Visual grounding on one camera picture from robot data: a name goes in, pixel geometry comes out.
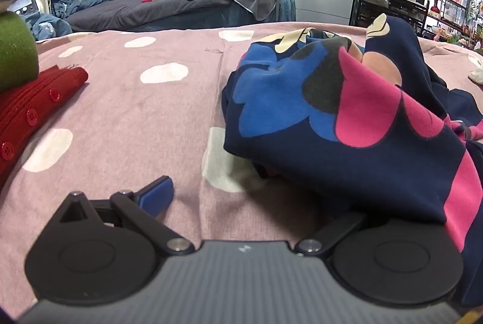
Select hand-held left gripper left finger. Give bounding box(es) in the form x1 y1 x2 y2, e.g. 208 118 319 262
58 175 195 256

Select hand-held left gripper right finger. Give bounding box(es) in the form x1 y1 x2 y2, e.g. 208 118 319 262
295 212 369 257

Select navy patterned sweater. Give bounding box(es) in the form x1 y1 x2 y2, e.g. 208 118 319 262
221 12 483 311

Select pink polka dot blanket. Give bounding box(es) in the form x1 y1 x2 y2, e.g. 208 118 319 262
0 21 483 321

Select red buttoned cardigan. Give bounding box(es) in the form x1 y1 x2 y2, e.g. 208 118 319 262
0 66 89 192

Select dark grey massage bed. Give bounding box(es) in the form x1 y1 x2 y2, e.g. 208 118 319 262
62 0 297 33

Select blue crumpled blanket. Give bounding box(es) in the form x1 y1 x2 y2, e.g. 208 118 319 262
51 0 113 17
23 12 73 41

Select green folded sweater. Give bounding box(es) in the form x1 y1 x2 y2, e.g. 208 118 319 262
0 11 39 94

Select black shelf cart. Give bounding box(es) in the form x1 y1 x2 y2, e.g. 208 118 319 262
349 0 431 40

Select black glass rack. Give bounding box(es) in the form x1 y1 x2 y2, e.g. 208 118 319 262
430 0 469 35

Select green potted plants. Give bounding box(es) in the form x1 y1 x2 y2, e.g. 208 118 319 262
467 0 483 53

